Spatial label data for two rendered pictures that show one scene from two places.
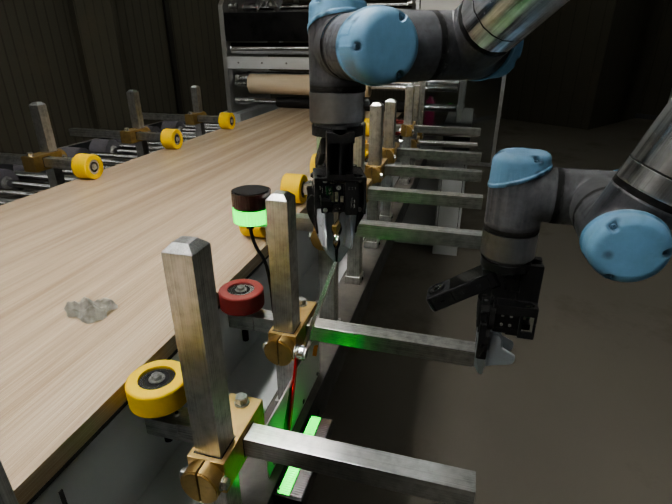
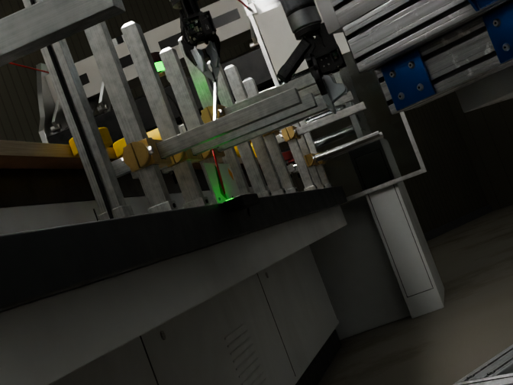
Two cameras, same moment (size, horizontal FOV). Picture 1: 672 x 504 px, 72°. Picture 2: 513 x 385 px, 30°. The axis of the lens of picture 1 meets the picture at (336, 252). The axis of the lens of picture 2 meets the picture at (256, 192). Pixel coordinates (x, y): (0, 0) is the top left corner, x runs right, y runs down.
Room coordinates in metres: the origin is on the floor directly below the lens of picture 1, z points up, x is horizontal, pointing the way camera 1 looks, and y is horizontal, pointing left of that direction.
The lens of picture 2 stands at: (-1.63, 0.18, 0.59)
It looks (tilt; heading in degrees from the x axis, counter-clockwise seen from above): 3 degrees up; 355
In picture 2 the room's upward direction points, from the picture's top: 21 degrees counter-clockwise
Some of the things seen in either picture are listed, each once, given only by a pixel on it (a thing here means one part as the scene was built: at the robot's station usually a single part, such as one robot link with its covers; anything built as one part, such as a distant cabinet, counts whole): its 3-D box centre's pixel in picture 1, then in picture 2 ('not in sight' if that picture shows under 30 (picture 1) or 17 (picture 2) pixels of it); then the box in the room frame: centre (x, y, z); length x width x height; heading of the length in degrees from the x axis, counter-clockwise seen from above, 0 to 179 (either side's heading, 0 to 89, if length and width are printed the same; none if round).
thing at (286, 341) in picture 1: (290, 331); (204, 150); (0.69, 0.08, 0.84); 0.13 x 0.06 x 0.05; 164
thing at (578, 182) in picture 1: (600, 202); not in sight; (0.57, -0.34, 1.12); 0.11 x 0.11 x 0.08; 72
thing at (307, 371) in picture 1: (297, 395); (224, 182); (0.63, 0.07, 0.75); 0.26 x 0.01 x 0.10; 164
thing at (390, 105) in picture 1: (387, 169); (272, 143); (1.63, -0.18, 0.89); 0.03 x 0.03 x 0.48; 74
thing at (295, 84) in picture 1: (339, 85); not in sight; (3.08, -0.02, 1.04); 1.43 x 0.12 x 0.12; 74
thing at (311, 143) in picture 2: (419, 124); (312, 150); (2.59, -0.45, 0.89); 0.03 x 0.03 x 0.48; 74
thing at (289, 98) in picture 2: not in sight; (194, 138); (0.20, 0.11, 0.82); 0.43 x 0.03 x 0.04; 74
